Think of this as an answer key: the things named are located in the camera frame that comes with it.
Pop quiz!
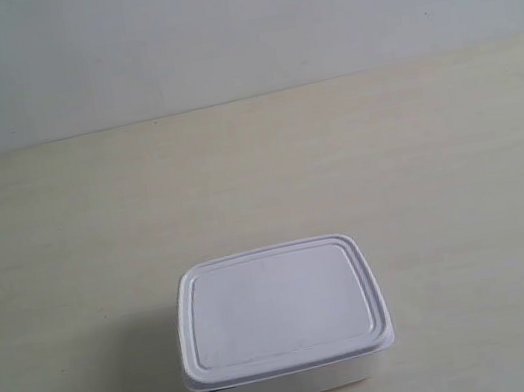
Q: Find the white lidded plastic container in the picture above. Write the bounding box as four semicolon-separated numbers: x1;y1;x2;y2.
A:
176;234;396;392

